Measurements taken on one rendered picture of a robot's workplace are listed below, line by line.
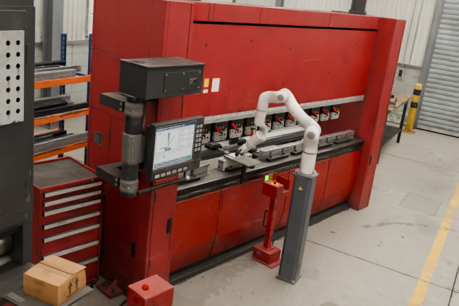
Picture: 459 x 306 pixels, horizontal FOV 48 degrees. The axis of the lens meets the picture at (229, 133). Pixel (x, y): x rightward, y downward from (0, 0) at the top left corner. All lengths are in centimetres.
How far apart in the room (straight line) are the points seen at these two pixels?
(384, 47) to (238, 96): 225
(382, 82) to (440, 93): 539
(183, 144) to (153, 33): 78
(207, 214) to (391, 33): 299
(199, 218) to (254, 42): 154
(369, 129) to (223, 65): 256
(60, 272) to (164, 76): 124
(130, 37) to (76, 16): 514
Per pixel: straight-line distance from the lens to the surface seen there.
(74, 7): 876
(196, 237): 441
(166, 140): 316
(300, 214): 444
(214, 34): 405
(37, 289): 254
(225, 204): 452
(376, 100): 615
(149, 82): 298
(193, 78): 324
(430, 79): 1143
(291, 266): 466
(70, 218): 387
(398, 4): 1153
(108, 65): 396
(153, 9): 352
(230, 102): 433
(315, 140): 420
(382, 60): 610
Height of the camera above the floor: 243
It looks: 16 degrees down
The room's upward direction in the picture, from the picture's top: 7 degrees clockwise
